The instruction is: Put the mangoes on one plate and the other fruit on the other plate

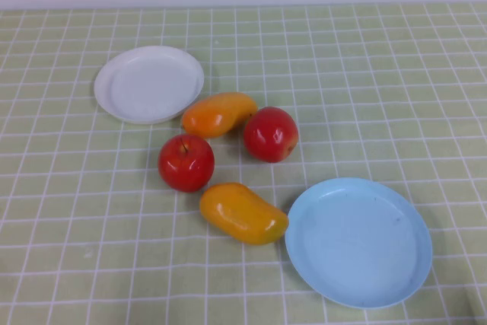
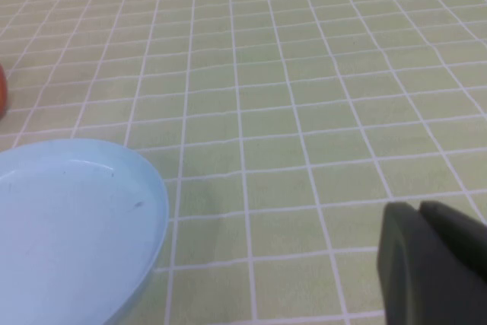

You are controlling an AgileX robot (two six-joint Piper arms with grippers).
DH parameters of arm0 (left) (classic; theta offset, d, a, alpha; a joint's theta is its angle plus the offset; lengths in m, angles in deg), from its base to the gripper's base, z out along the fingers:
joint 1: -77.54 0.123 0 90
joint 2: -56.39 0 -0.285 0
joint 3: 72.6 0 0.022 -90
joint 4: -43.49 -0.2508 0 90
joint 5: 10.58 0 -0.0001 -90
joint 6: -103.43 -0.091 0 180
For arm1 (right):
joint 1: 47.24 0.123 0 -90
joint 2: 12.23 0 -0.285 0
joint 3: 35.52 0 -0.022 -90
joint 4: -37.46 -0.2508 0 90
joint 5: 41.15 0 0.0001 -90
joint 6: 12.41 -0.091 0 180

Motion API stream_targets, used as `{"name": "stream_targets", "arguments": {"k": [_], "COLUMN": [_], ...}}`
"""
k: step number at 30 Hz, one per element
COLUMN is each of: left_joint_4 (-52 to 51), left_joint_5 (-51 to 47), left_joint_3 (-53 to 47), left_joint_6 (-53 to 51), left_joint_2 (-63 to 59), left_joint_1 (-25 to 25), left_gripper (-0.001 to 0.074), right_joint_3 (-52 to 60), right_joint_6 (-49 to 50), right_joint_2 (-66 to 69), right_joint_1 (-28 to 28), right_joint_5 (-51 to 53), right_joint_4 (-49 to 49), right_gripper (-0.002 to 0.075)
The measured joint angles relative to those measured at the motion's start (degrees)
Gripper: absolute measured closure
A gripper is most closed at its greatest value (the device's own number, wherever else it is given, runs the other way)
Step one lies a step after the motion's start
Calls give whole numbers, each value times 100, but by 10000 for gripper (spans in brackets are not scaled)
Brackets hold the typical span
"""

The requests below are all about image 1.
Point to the orange mango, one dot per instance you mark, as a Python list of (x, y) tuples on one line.
[(218, 115)]

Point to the white round plate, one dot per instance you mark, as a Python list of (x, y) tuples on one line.
[(148, 85)]

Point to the red apple with dark stem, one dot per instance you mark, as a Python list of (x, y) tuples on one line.
[(186, 167)]

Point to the red apple with yellow blush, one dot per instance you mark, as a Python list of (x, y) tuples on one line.
[(271, 134)]

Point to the light blue round plate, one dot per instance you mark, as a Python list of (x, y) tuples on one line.
[(357, 245)]

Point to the green checked tablecloth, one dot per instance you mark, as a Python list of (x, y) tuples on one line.
[(76, 226)]

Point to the yellow mango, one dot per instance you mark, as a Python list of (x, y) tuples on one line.
[(243, 214)]

